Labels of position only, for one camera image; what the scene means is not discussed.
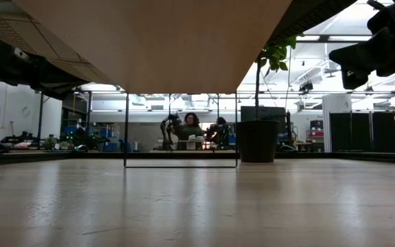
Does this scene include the grey slide sandal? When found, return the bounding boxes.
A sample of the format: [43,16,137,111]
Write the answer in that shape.
[0,0,113,85]

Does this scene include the shelf with red bins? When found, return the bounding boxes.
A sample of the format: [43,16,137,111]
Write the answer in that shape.
[309,119,324,152]

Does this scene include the black partition panels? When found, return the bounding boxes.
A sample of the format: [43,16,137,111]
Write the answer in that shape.
[329,111,395,152]

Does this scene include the black metal rack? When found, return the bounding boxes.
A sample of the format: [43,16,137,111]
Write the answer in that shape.
[36,91,94,148]

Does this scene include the person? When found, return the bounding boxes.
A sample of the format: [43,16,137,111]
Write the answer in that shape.
[172,112,206,151]

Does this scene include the wooden shelf with black frame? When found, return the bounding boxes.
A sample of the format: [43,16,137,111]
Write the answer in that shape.
[12,0,293,169]

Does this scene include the dark grey board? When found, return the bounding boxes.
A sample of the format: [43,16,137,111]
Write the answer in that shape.
[240,106,287,121]

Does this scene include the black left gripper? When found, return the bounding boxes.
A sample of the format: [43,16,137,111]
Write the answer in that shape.
[0,29,89,100]

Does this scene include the black plant pot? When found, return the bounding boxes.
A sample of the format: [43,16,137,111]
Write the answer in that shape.
[237,33,305,163]

